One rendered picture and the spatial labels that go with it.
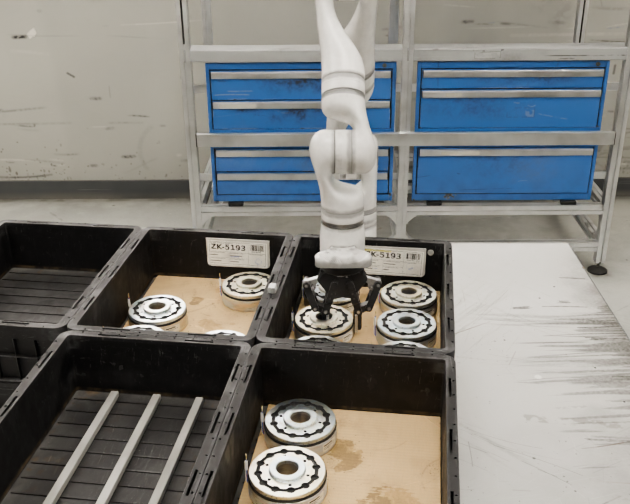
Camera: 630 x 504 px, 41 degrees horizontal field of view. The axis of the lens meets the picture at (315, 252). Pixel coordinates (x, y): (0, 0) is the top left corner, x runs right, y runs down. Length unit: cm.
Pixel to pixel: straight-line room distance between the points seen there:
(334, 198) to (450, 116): 202
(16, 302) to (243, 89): 178
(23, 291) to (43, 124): 272
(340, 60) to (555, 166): 219
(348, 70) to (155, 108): 293
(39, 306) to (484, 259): 104
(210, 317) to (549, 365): 65
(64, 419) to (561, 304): 108
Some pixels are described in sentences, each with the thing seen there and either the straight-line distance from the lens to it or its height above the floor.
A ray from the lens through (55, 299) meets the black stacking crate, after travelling 167.
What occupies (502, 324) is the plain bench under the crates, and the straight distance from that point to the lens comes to 180.
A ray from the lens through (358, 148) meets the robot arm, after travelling 130.
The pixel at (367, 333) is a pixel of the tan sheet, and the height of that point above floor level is 83.
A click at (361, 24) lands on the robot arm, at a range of 149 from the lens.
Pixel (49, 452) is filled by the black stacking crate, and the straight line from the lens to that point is 127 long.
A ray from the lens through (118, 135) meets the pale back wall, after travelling 431.
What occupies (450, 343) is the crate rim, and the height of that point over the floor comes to 93.
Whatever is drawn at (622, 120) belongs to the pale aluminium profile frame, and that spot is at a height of 65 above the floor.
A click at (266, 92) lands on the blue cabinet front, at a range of 325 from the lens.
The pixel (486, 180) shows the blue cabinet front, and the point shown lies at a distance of 342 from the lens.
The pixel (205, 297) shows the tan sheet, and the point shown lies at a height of 83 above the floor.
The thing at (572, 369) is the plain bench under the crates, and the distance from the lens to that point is 168.
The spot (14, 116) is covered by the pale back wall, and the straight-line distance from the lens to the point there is 443.
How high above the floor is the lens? 159
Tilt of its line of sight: 25 degrees down
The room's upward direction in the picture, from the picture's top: straight up
